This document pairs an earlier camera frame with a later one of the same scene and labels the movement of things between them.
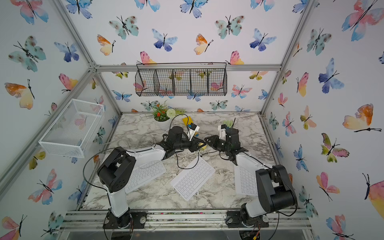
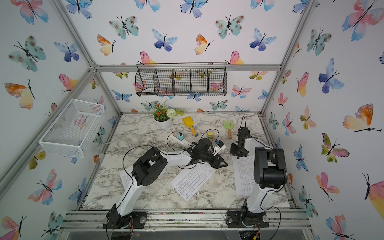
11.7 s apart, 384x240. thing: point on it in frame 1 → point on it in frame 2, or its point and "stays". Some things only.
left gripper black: x=194 y=143 → x=218 y=161
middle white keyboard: x=188 y=182 stays
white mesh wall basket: x=71 y=130 stays
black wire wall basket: x=175 y=79 stays
